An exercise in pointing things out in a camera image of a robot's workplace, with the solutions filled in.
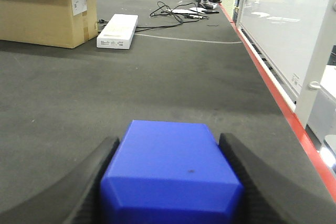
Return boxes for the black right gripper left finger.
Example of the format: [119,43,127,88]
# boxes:
[1,137,120,223]

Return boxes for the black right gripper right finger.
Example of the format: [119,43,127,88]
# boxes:
[218,133,335,223]

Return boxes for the blue plastic block part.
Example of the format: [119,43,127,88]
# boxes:
[100,120,244,223]

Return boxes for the long white carton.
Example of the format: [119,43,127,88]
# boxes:
[96,14,139,49]

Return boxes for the white whiteboard panel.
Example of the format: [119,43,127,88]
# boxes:
[237,0,335,125]

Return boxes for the large cardboard box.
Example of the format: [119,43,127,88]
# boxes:
[1,0,98,49]

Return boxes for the black cable on conveyor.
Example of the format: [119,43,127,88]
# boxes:
[97,1,211,29]

